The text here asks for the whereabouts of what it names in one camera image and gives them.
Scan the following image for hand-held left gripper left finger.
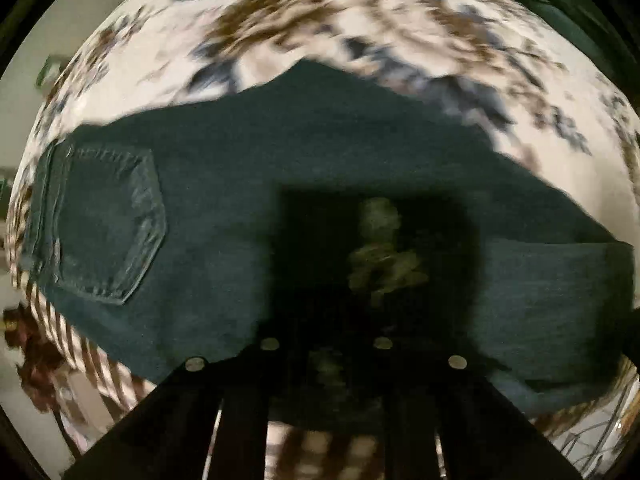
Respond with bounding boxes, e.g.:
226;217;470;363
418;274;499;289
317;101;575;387
62;240;346;480

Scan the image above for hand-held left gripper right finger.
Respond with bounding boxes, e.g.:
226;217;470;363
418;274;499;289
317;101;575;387
350;240;583;480

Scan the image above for dark blue denim pants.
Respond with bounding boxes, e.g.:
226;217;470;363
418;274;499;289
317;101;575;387
19;59;637;433

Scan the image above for reddish brown object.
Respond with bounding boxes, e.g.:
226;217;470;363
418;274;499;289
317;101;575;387
2;305;68;413

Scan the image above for floral printed blanket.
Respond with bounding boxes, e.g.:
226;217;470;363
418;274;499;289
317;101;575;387
7;0;640;281

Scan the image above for dark green cloth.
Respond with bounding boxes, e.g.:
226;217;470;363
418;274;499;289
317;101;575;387
485;0;640;106

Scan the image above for black cables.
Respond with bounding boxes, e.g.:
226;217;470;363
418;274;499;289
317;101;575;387
547;360;640;476

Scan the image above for small green wall sign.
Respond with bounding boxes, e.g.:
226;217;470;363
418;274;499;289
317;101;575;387
36;55;62;88

